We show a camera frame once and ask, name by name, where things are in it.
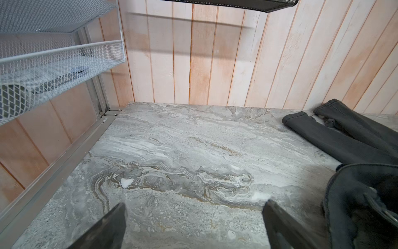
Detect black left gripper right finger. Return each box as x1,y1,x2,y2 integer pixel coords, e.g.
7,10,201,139
262,199,317,249

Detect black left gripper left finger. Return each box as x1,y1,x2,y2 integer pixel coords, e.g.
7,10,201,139
68,202,126,249

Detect black leather belt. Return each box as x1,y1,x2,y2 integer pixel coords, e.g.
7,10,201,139
363,193,398,228

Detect dark grey trousers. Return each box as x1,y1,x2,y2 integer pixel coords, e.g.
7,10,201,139
283,99,398,249

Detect aluminium frame rail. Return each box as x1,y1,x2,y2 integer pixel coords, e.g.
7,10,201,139
1,109,122,249

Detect white wire mesh shelf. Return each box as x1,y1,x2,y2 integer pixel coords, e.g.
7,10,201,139
1,1,126,125

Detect black mesh wall basket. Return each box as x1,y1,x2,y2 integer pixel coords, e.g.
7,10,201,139
170,0,299,13

